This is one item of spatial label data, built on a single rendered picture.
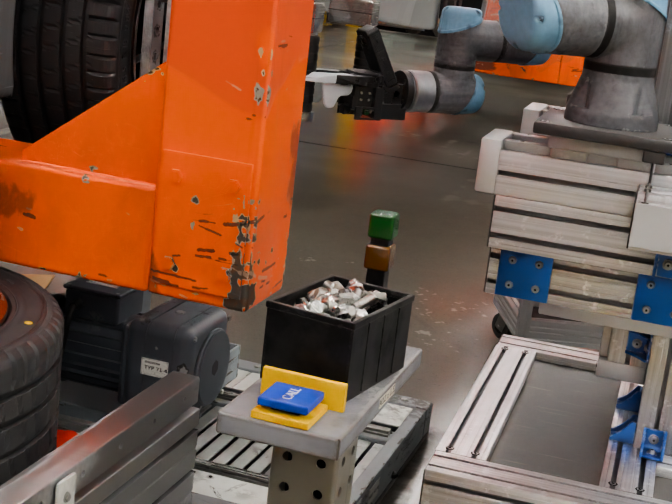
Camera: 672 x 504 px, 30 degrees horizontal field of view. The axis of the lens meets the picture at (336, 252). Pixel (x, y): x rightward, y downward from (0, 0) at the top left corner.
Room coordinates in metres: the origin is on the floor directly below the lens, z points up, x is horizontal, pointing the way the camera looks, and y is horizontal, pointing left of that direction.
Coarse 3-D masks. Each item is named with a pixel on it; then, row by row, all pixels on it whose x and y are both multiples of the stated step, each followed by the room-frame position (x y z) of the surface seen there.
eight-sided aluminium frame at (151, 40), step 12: (156, 0) 2.15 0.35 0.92; (168, 0) 2.13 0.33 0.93; (144, 12) 2.15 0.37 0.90; (156, 12) 2.15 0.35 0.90; (168, 12) 2.13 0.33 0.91; (144, 24) 2.15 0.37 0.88; (156, 24) 2.16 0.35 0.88; (168, 24) 2.13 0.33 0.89; (144, 36) 2.15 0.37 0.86; (156, 36) 2.16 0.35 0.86; (168, 36) 2.13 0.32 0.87; (144, 48) 2.15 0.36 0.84; (156, 48) 2.16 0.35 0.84; (144, 60) 2.14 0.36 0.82; (156, 60) 2.17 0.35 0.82; (144, 72) 2.14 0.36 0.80
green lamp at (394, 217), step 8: (376, 216) 1.88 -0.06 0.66; (384, 216) 1.88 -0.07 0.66; (392, 216) 1.88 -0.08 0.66; (376, 224) 1.88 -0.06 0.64; (384, 224) 1.88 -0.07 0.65; (392, 224) 1.88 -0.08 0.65; (368, 232) 1.89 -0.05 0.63; (376, 232) 1.88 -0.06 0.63; (384, 232) 1.88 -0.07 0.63; (392, 232) 1.88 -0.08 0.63
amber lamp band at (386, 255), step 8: (368, 248) 1.88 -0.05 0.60; (376, 248) 1.88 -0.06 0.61; (384, 248) 1.88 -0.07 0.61; (392, 248) 1.89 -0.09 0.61; (368, 256) 1.88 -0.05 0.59; (376, 256) 1.88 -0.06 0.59; (384, 256) 1.88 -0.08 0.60; (392, 256) 1.90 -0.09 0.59; (368, 264) 1.88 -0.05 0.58; (376, 264) 1.88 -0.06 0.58; (384, 264) 1.88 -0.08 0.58; (392, 264) 1.90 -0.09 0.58
